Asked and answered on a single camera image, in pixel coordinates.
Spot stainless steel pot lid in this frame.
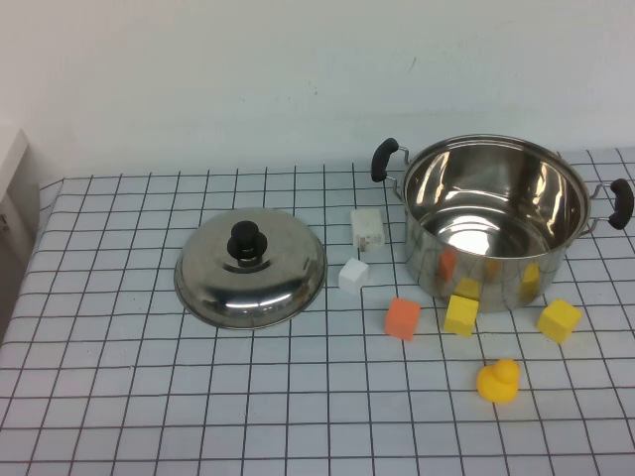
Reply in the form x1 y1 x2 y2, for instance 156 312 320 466
174 207 328 331

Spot white power adapter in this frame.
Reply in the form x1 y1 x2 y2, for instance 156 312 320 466
349 207 387 253

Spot white grid tablecloth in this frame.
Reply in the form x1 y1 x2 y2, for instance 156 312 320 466
0 147 635 476

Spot white cabinet side panel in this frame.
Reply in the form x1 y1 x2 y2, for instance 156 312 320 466
0 127 42 259

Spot white cube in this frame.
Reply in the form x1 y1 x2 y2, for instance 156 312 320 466
337 257 371 296

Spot yellow cube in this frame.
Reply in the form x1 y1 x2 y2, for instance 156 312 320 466
536 298 583 345
443 294 481 338

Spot yellow rubber duck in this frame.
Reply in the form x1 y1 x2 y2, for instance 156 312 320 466
476 358 522 405

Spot orange cube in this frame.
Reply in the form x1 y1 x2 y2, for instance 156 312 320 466
384 297 422 342

